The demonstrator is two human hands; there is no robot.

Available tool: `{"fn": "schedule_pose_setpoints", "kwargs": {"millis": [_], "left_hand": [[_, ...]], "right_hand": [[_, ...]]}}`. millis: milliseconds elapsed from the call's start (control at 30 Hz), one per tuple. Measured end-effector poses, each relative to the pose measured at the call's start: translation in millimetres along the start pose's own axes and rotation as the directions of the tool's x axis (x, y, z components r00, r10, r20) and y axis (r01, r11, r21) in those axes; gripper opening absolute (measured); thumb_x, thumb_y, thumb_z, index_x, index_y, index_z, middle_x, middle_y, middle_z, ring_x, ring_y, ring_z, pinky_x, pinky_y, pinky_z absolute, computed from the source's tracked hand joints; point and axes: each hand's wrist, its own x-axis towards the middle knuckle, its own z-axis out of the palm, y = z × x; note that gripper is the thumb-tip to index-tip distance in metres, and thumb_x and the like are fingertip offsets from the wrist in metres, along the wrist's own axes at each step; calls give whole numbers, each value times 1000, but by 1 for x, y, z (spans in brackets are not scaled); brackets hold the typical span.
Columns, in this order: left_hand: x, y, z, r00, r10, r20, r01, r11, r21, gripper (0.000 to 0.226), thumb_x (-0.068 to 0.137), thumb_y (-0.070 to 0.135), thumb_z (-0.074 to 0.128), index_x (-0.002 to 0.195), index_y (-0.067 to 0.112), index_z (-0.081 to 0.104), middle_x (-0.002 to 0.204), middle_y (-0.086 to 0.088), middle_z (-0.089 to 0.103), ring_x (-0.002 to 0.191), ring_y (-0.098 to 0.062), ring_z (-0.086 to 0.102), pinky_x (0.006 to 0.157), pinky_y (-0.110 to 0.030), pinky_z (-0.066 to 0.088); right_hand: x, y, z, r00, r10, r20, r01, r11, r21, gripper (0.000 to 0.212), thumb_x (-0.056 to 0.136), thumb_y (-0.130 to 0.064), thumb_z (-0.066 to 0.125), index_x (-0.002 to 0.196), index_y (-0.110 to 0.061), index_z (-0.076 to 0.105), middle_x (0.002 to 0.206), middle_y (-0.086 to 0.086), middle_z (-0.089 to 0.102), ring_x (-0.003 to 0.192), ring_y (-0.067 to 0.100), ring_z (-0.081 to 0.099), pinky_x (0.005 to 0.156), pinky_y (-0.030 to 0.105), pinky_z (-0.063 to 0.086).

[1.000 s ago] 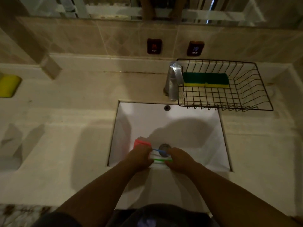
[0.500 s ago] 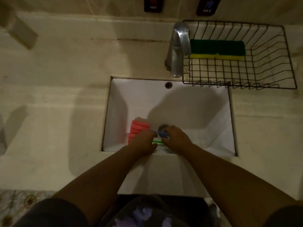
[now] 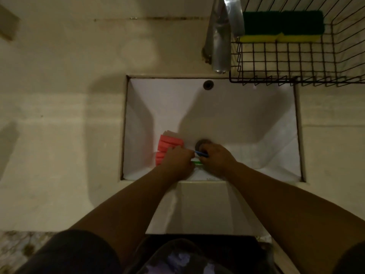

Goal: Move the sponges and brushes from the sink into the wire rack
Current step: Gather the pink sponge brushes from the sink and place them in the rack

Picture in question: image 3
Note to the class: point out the person's left hand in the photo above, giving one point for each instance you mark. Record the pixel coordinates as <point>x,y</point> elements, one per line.
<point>178,164</point>

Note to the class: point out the person's right hand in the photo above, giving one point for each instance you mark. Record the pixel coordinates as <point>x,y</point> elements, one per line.
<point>218,161</point>

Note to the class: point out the pink sponge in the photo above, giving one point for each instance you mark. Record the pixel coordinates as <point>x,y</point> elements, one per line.
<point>159,159</point>
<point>169,142</point>

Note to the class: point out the green yellow sponge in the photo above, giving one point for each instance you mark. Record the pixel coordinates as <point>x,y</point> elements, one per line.
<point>262,25</point>
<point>302,24</point>

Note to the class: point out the person's left forearm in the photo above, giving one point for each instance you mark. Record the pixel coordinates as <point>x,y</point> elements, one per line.
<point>134,211</point>

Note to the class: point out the person's right forearm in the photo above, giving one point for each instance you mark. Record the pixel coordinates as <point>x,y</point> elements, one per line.
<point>293,214</point>

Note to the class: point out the metal sink drain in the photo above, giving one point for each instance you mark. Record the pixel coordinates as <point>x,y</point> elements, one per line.
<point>201,142</point>

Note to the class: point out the white sink basin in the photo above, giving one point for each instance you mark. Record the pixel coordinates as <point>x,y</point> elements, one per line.
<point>242,116</point>

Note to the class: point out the dark patterned shirt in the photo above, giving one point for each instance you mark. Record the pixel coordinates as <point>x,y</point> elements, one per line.
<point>176,259</point>

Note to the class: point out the chrome faucet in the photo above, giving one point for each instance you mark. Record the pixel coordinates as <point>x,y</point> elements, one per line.
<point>219,39</point>

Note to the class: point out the beige square post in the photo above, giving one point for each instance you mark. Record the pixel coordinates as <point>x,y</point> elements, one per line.
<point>8,24</point>

